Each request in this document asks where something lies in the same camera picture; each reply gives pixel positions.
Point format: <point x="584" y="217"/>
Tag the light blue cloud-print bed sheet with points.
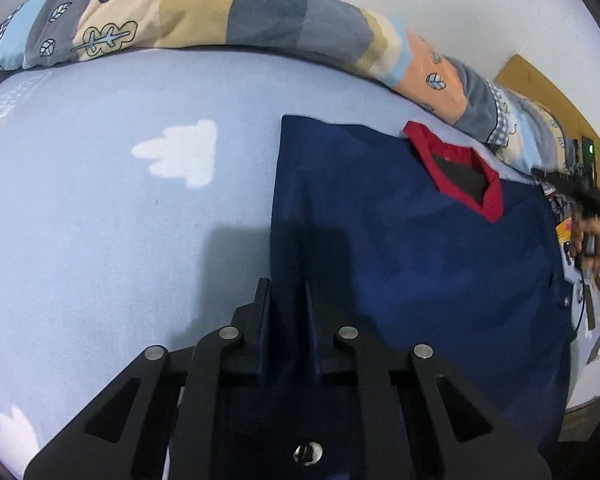
<point x="105" y="210"/>

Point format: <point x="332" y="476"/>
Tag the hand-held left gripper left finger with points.
<point x="263" y="332"/>

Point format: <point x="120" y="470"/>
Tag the patchwork leaf-print quilt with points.
<point x="260" y="15"/>

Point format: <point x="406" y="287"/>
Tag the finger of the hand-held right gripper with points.
<point x="554" y="178"/>

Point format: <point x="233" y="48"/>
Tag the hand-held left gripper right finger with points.
<point x="314" y="340"/>

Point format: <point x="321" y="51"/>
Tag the wooden board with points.
<point x="539" y="85"/>

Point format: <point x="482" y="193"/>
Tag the navy garment with red collar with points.
<point x="404" y="260"/>

